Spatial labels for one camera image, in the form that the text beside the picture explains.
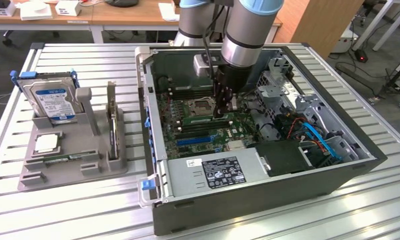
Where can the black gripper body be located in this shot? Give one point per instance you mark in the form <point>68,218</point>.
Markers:
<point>232,76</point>

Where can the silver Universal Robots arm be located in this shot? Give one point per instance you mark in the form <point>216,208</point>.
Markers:
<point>243,30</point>

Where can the installed green RAM stick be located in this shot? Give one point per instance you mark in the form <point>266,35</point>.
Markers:
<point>200,121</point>

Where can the loose green RAM stick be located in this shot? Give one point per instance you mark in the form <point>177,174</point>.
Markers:
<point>64,158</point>

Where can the CPU socket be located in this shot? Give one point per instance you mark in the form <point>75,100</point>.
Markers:
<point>201,107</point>

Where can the green motherboard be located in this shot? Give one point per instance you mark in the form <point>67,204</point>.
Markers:
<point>200,130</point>

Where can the metal disk bay cage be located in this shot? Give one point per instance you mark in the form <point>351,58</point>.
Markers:
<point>280,82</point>

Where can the blue expansion slot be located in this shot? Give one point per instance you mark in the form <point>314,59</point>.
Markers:
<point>193,141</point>

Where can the grey power supply unit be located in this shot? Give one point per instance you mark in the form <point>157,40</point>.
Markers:
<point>213,172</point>

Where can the graphics card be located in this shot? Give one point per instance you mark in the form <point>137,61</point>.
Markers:
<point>113,125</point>

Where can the wooden cabinet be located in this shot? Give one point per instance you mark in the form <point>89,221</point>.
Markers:
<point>316,22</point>

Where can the white device box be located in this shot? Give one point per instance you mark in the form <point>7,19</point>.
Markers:
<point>344,37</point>

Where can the blue case latch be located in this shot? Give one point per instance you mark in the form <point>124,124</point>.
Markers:
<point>147,185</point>

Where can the black power strip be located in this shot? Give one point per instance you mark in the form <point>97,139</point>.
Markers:
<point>360,56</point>

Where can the wooden desk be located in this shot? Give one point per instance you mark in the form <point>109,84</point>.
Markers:
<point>127,17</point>

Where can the black open PC case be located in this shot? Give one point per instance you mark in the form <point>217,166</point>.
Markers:
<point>254,205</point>

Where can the hard disk with blue caddy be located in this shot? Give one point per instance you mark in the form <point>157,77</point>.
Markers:
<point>51,100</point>

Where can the grey parts rack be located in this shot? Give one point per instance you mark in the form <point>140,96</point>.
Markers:
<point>73,172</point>

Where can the silver CPU chip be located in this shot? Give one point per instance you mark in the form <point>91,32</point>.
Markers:
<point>47,143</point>

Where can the small white labelled box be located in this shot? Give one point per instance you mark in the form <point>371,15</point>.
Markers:
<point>68,9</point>

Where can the white box with round disc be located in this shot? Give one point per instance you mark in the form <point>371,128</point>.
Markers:
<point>36,11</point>

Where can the white box with black top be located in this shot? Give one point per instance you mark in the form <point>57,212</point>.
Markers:
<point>0,7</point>

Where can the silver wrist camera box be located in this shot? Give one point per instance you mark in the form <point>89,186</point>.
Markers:
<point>204,65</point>

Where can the white table frame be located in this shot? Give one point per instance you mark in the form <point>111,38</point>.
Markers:
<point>383,20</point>

